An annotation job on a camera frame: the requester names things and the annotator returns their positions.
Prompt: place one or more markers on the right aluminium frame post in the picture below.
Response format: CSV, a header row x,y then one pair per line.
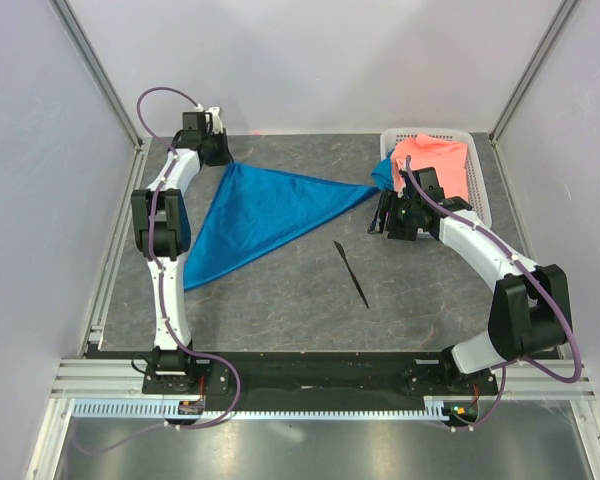
x,y
547,42

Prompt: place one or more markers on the blue cloth in basket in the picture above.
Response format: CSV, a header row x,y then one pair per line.
x,y
382,175

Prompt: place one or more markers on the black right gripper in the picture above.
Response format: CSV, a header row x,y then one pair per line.
x,y
384,205

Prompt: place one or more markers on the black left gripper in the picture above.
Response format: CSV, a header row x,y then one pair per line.
x,y
225,158

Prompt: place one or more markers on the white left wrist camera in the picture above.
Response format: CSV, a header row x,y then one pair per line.
x,y
213,123

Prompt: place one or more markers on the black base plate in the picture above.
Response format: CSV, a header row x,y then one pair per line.
x,y
314,382

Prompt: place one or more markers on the white plastic basket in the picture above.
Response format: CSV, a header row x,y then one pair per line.
x,y
477,195

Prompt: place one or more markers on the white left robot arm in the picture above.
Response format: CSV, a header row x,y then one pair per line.
x,y
162,231

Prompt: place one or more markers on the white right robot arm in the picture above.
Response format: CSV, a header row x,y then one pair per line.
x,y
530,307

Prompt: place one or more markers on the aluminium frame post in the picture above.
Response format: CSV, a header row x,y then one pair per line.
x,y
81,42
547,42

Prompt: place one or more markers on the blue satin napkin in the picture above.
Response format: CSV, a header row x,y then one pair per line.
x,y
256,211

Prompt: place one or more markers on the salmon pink cloth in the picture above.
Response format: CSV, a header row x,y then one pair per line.
x,y
448,158

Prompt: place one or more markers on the white slotted cable duct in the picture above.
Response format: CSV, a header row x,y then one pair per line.
x,y
192,408

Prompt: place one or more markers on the aluminium front rail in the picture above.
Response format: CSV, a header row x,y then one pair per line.
x,y
115,378

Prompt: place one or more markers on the left aluminium frame post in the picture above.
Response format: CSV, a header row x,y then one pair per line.
x,y
81,42

